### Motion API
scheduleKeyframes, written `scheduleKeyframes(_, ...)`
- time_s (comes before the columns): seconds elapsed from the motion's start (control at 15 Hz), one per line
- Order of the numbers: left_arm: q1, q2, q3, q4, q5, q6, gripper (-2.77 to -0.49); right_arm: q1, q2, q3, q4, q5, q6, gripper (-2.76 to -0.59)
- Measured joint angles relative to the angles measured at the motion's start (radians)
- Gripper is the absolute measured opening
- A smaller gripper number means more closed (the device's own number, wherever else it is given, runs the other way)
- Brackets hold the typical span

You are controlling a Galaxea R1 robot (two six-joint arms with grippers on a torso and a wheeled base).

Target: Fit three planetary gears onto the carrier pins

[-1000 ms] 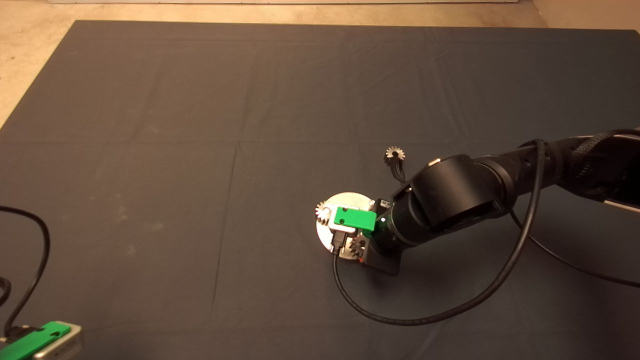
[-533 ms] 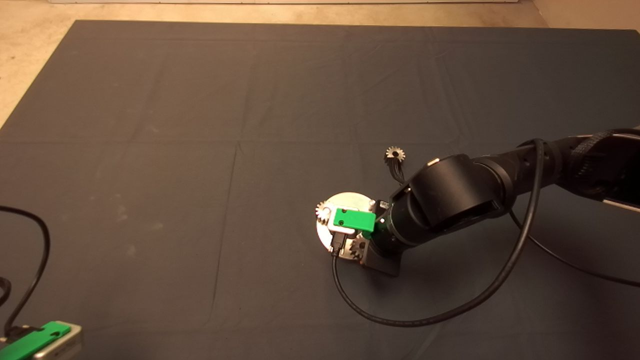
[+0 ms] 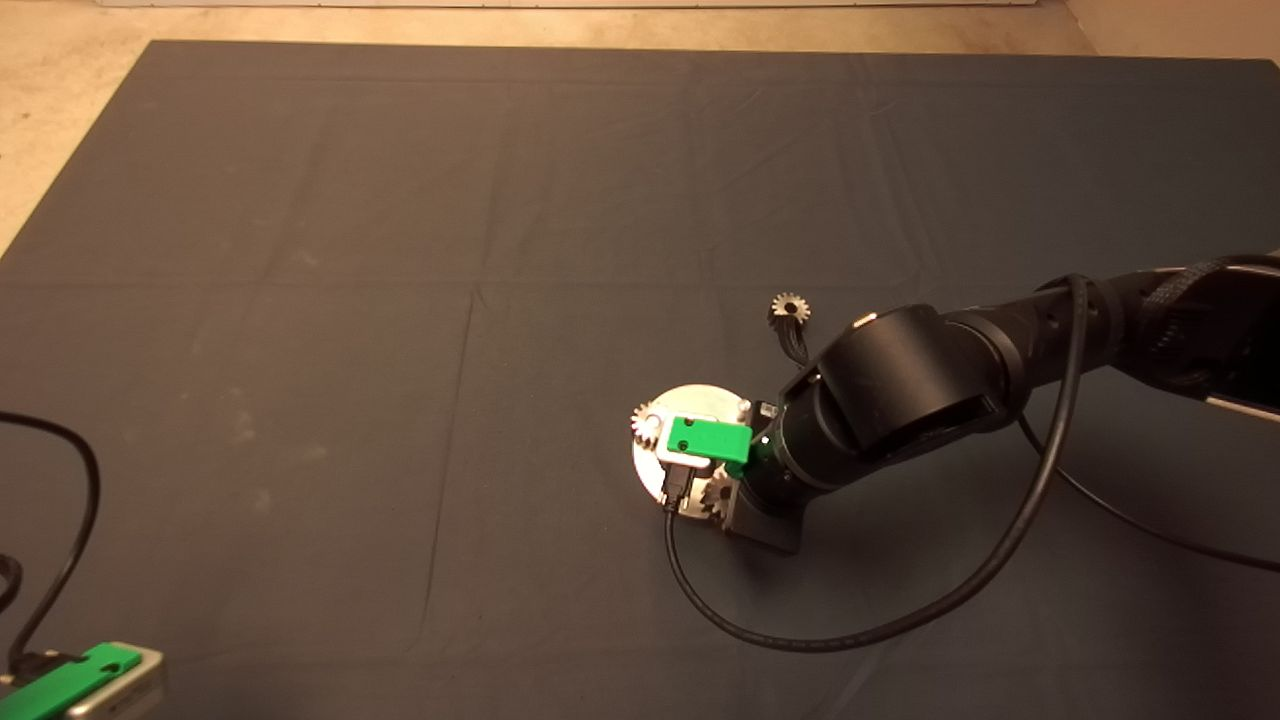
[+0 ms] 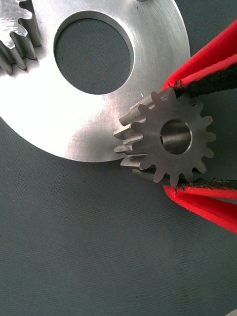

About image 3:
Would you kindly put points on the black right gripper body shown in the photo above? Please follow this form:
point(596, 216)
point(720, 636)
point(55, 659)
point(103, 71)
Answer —
point(770, 525)

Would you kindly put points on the small steel planetary gear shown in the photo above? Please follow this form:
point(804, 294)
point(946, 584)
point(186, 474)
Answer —
point(645, 420)
point(791, 306)
point(719, 496)

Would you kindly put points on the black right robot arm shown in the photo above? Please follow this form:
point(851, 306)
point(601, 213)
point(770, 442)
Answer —
point(910, 385)

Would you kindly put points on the round metal carrier plate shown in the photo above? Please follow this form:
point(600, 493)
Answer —
point(695, 400)

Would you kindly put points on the dark grey table cloth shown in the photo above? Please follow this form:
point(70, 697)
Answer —
point(400, 200)

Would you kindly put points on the green right camera mount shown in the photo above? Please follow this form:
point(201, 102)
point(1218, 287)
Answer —
point(710, 438)

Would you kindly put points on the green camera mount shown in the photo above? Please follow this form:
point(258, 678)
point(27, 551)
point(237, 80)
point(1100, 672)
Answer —
point(710, 438)
point(60, 685)

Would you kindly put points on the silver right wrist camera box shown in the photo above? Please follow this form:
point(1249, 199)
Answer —
point(672, 455)

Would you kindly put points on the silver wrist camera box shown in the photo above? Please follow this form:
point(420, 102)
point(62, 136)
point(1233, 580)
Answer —
point(672, 455)
point(140, 690)

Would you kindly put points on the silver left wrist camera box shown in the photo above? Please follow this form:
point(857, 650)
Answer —
point(140, 690)

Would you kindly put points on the green left camera mount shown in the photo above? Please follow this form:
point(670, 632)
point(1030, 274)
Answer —
point(60, 685)

